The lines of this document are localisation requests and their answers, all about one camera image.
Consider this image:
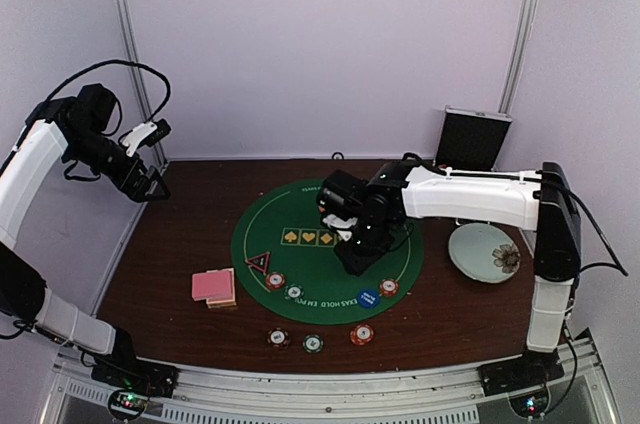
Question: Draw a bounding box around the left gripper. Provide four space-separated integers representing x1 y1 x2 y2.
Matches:
65 128 170 202

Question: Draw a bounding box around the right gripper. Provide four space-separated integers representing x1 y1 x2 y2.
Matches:
334 217 395 277

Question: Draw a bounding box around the red five poker chip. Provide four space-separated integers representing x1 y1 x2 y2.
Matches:
379 279 399 297

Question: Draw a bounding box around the blue small blind button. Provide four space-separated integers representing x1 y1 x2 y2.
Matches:
356 289 380 309

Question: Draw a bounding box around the red chip pile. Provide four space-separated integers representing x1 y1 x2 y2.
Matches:
265 272 286 290

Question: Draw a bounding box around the black red all-in triangle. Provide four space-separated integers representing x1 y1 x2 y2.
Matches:
245 251 271 276

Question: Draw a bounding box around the orange-red poker chip stack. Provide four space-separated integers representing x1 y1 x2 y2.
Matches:
350 324 374 346

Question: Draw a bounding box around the green poker chip stack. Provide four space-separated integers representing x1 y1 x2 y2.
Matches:
302 334 324 354

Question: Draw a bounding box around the red-backed card deck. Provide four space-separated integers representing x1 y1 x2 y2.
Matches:
191 269 234 301

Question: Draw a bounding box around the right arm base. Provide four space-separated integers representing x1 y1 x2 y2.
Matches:
478 355 565 397

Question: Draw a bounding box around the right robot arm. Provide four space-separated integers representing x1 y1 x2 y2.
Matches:
316 153 581 386

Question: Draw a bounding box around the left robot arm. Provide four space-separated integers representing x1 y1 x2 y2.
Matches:
1 84 171 388

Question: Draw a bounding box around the round green poker mat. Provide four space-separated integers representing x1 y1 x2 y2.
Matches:
231 179 424 325

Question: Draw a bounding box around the aluminium poker chip case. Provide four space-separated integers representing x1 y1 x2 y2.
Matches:
434 106 513 171

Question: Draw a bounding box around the pale green ceramic plate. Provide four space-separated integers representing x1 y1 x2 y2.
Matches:
448 223 521 284

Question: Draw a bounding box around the brown poker chip stack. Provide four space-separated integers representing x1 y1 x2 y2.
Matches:
267 328 290 349

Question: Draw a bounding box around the card deck box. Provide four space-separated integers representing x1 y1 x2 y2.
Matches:
205 268 236 309

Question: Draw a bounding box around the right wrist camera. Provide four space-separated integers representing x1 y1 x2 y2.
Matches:
321 214 358 242

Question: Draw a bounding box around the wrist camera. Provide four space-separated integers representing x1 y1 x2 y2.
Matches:
321 214 358 242
119 119 171 157

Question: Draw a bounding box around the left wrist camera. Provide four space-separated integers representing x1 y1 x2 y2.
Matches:
119 119 171 157

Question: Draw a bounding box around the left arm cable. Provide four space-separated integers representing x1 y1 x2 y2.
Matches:
47 59 172 128

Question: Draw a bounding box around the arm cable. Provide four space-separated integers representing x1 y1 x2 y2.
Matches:
542 178 630 278
47 59 172 128

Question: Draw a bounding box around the left aluminium frame post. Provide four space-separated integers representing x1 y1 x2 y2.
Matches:
103 0 168 170

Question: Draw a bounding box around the aluminium frame post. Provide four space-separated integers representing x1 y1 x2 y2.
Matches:
498 0 539 114
103 0 168 170

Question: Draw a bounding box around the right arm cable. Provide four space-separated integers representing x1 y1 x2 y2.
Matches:
542 178 630 278

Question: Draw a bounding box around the aluminium front rail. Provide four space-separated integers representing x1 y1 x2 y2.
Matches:
39 333 621 424

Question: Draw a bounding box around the right aluminium frame post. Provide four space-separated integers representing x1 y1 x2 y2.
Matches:
498 0 539 114

